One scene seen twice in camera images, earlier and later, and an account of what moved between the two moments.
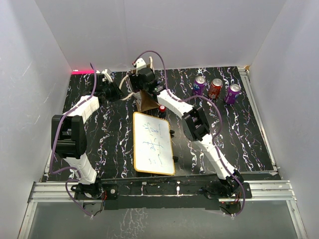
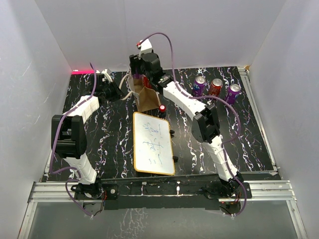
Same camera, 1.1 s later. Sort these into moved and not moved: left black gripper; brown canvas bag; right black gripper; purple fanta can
Moved: right black gripper
Not moved: left black gripper; brown canvas bag; purple fanta can
